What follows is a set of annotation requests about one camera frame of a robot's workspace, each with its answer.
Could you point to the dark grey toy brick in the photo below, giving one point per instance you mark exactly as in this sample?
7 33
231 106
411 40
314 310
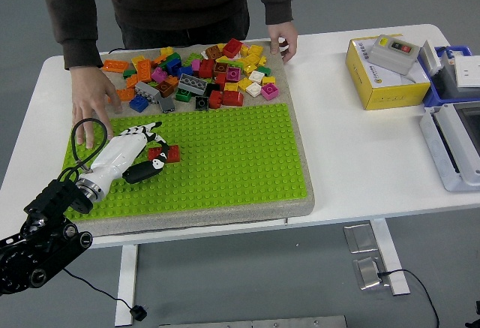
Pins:
167 104

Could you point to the black toy brick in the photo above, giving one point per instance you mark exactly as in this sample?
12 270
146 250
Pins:
201 103
211 88

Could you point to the red long toy brick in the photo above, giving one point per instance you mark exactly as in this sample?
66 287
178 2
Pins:
174 154

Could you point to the person's left hand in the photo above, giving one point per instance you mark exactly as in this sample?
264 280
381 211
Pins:
283 31

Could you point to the grey foam mat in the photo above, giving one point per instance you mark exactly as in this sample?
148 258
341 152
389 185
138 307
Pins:
225 215

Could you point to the light grey junction box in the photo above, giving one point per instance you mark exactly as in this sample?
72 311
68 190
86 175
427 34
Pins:
438 148

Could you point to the white table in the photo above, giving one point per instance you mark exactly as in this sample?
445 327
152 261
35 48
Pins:
337 136

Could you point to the yellow toy brick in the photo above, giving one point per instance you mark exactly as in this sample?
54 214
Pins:
230 86
252 59
166 50
137 59
268 80
255 49
244 50
245 84
250 69

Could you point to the orange long toy brick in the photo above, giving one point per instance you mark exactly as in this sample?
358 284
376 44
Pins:
144 70
127 94
116 66

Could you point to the lime green toy brick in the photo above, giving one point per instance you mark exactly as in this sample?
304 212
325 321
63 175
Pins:
193 58

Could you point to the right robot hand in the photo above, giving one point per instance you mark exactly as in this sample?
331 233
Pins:
477 322

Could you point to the magenta toy brick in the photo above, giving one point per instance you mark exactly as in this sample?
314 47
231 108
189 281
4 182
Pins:
233 74
270 91

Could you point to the grey switch box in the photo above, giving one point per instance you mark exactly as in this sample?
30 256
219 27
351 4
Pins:
390 58

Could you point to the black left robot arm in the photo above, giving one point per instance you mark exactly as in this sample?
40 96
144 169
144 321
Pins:
33 256

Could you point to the person's right hand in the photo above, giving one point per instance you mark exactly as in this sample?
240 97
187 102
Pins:
92 91

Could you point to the orange small toy brick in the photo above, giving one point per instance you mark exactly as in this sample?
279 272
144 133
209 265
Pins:
131 80
172 80

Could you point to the dark green toy brick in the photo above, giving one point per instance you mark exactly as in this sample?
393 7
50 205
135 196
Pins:
173 56
263 70
129 73
183 94

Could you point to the metal floor strip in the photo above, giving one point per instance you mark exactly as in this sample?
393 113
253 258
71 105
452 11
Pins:
262 322

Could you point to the light grey long toy brick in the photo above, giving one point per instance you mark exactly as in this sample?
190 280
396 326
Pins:
147 92

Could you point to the silver floor plate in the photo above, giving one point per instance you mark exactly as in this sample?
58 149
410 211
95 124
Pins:
360 238
369 273

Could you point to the person's right forearm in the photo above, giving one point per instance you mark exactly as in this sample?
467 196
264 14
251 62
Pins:
75 35

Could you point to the blue toy brick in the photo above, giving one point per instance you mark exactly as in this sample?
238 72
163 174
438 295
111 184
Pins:
185 71
173 66
138 103

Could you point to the yellow cardboard box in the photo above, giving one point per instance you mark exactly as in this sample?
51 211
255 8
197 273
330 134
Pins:
393 95

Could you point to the white toy brick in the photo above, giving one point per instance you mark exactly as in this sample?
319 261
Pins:
256 76
254 89

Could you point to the white wall socket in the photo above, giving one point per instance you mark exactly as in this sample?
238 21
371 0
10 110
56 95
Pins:
468 71

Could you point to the blue plastic bin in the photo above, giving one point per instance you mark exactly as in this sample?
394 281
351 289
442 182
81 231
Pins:
437 100

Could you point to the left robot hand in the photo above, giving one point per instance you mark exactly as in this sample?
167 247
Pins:
116 157

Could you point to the red small toy brick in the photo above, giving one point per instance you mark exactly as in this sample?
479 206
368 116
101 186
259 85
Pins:
220 79
215 100

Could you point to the orange thin toy brick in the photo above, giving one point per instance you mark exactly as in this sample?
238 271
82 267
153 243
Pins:
159 59

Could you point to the brown toy brick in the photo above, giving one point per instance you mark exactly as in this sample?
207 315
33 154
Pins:
220 67
165 88
213 52

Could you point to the white plastic component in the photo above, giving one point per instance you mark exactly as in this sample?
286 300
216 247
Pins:
431 58

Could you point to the green studded baseplate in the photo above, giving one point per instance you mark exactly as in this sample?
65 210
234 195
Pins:
225 155

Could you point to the white table leg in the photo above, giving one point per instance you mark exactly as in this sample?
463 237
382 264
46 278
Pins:
125 286
390 260

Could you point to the pink small toy brick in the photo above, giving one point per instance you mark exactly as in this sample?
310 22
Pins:
195 65

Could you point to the dark grey plastic component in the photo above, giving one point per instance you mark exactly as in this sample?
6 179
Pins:
448 82

